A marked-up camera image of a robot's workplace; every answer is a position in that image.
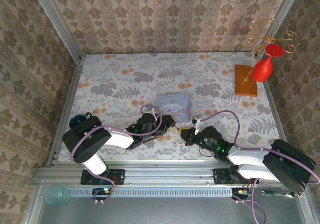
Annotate pastel cartoon tin box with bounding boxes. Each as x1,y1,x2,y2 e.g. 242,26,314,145
156,93,193,123

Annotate small circuit board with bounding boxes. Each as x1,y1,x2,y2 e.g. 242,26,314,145
91,187,113,197
231,187,253,200

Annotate floral tablecloth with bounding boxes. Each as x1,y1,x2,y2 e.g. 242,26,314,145
59,53,288,161

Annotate wooden base board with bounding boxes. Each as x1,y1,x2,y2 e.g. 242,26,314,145
234,64,259,97

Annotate dark blue mug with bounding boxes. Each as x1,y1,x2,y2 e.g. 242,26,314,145
69,112,93,130

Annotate small green connector lead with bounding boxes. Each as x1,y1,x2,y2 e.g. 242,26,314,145
261,189,305,199

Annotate red plastic goblet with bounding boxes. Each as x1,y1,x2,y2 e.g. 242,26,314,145
251,43,286,83

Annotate teal plastic cup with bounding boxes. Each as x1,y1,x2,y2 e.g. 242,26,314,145
43,185,70,207

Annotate thin black cable loop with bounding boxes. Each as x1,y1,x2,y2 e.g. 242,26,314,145
199,147,216,157

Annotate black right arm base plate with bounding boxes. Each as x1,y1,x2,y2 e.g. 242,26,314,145
213,168,261,186

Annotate aluminium front frame rail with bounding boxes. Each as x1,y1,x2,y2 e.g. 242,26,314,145
37,160,310,187

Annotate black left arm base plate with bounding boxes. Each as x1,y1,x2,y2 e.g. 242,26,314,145
81,168,126,186

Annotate grey slotted cable duct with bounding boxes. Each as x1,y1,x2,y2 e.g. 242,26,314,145
67,186,235,197

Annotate aluminium side rail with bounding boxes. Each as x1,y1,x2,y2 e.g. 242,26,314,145
263,80,288,142
46,57,86,167

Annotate gold wire rack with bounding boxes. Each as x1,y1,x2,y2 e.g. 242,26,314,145
246,18,298,82

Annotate aluminium corner post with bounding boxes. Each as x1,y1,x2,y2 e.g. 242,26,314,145
27,0,83,62
264,0,305,52

